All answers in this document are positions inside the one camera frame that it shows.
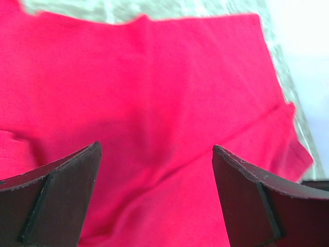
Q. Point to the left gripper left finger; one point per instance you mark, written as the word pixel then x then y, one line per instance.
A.
pixel 47 206

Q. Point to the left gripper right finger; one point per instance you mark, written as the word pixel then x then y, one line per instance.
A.
pixel 262 209

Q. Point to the pink red t-shirt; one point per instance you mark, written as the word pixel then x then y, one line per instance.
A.
pixel 157 95

